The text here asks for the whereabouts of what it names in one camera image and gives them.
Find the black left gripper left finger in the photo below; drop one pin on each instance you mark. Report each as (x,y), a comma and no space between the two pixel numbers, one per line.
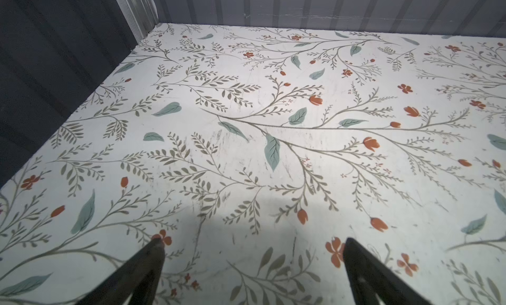
(134,282)

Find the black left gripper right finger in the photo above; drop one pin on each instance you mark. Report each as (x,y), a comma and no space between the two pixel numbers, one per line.
(372,282)

